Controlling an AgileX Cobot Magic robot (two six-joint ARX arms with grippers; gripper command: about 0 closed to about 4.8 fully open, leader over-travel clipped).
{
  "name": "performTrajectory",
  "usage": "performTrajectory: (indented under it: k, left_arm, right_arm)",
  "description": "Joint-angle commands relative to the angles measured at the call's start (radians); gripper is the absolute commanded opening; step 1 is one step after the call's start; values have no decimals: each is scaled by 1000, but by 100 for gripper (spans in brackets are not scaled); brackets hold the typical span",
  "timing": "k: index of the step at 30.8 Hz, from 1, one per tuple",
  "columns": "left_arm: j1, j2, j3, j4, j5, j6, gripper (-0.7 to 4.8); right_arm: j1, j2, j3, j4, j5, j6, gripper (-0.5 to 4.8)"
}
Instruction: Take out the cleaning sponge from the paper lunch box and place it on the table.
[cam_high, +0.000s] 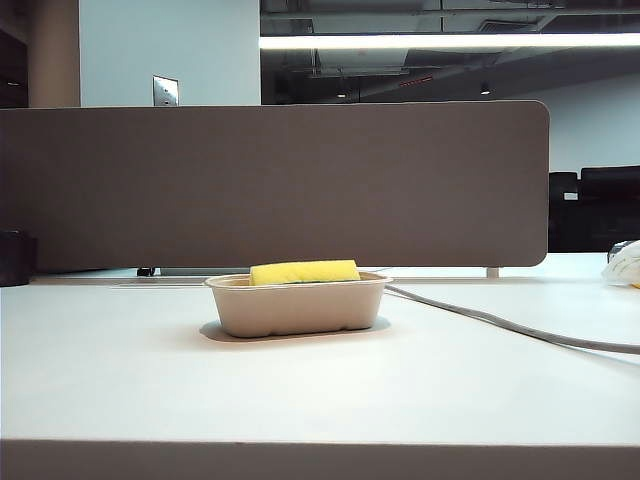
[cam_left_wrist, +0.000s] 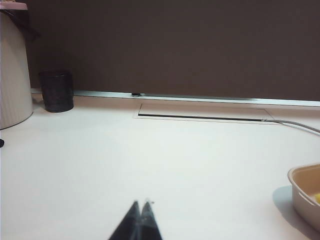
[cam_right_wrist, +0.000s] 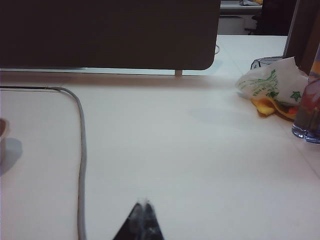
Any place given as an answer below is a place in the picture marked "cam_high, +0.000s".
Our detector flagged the yellow green cleaning sponge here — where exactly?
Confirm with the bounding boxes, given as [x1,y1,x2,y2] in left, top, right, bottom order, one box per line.
[249,258,362,288]

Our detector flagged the beige paper lunch box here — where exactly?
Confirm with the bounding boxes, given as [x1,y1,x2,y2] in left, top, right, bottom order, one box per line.
[203,271,394,340]

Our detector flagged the brown desk divider panel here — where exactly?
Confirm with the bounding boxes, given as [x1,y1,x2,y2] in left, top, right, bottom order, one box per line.
[0,100,551,275]

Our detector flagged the long ceiling light strip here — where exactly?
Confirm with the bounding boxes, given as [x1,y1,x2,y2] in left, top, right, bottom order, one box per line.
[258,32,640,50]

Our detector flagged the black office chair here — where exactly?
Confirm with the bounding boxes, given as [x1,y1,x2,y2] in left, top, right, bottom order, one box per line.
[548,171,581,253]
[577,165,640,253]

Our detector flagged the white plastic bag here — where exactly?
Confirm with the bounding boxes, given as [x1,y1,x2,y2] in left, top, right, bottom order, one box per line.
[600,239,640,289]

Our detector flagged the black cylindrical container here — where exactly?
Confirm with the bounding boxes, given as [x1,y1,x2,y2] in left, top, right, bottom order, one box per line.
[0,229,39,288]

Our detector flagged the grey cable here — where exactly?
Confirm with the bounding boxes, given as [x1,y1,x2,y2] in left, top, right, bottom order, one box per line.
[383,282,640,356]

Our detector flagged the metal wall switch plate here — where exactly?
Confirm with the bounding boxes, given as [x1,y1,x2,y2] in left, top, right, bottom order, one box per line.
[152,74,182,107]

